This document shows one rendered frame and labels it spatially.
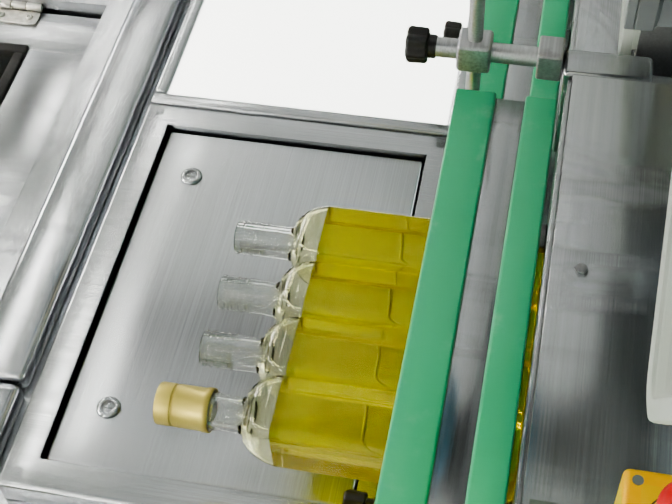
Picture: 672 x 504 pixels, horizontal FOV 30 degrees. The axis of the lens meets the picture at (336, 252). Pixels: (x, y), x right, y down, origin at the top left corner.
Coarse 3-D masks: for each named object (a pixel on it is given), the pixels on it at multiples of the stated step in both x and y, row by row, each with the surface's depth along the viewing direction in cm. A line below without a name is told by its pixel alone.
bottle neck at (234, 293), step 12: (228, 276) 105; (240, 276) 105; (228, 288) 104; (240, 288) 104; (252, 288) 104; (264, 288) 104; (228, 300) 104; (240, 300) 104; (252, 300) 104; (264, 300) 103; (252, 312) 105; (264, 312) 104
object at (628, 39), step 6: (624, 0) 107; (624, 6) 106; (624, 12) 106; (624, 30) 99; (630, 30) 99; (636, 30) 100; (624, 36) 100; (630, 36) 99; (636, 36) 101; (618, 42) 104; (624, 42) 100; (630, 42) 100; (636, 42) 101; (618, 48) 104; (624, 48) 101; (630, 48) 100; (636, 48) 102; (624, 54) 101; (630, 54) 101
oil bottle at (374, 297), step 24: (312, 264) 103; (336, 264) 103; (288, 288) 102; (312, 288) 102; (336, 288) 102; (360, 288) 102; (384, 288) 101; (408, 288) 101; (288, 312) 101; (312, 312) 101; (336, 312) 100; (360, 312) 100; (384, 312) 100; (408, 312) 100; (528, 336) 98
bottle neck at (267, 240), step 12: (240, 228) 108; (252, 228) 107; (264, 228) 107; (276, 228) 107; (288, 228) 107; (240, 240) 107; (252, 240) 107; (264, 240) 107; (276, 240) 107; (240, 252) 108; (252, 252) 108; (264, 252) 107; (276, 252) 107
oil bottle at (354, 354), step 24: (288, 336) 99; (312, 336) 99; (336, 336) 99; (360, 336) 99; (384, 336) 98; (264, 360) 98; (288, 360) 98; (312, 360) 97; (336, 360) 97; (360, 360) 97; (384, 360) 97; (528, 360) 97; (360, 384) 96; (384, 384) 96
